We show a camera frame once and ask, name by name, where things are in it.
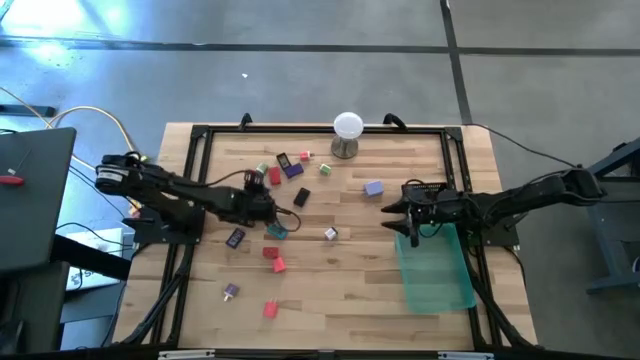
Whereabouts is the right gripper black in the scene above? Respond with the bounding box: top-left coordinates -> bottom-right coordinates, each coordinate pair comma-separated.
381,188 -> 474,249

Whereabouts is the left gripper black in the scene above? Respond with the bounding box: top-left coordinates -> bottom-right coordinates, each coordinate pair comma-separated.
233,187 -> 284,230

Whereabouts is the dark purple labelled box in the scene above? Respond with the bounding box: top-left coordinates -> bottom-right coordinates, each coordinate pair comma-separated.
224,227 -> 247,250

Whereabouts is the black mesh basket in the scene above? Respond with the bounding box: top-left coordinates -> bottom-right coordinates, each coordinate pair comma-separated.
401,181 -> 450,201

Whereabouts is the teal translucent plastic bin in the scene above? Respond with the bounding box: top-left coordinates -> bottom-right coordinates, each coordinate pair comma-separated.
393,222 -> 477,316

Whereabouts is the white dome brass base lamp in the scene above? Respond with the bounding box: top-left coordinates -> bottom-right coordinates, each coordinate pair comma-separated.
330,111 -> 365,161

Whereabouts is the white printed box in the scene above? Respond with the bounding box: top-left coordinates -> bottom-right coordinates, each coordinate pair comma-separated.
64,227 -> 126,292

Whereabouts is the black floor bar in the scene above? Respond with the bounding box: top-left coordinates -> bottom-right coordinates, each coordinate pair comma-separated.
0,104 -> 57,118

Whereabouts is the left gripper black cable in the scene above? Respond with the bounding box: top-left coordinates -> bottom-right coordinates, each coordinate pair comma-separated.
204,168 -> 303,234

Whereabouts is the black aluminium table frame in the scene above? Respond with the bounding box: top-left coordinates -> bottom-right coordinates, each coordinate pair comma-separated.
113,123 -> 539,351

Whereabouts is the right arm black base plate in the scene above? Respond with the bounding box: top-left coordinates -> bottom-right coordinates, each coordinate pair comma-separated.
467,209 -> 521,249

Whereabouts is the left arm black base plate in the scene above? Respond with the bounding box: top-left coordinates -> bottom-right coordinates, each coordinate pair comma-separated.
122,204 -> 206,246

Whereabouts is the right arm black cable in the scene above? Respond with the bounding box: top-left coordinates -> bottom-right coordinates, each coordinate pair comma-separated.
467,122 -> 581,169

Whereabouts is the silver aluminium bracket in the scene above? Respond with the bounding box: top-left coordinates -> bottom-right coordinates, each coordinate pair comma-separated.
158,349 -> 216,360
438,351 -> 496,360

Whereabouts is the black floor cable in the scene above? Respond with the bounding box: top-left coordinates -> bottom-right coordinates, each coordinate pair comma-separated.
54,164 -> 134,256

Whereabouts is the blue-grey table frame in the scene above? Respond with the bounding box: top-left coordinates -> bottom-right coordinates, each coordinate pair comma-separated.
584,137 -> 640,296

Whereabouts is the yellow floor cable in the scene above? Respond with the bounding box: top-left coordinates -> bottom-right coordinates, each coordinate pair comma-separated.
0,85 -> 147,219

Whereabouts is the red-handled tool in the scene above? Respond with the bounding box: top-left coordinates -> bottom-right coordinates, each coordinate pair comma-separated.
0,147 -> 33,188

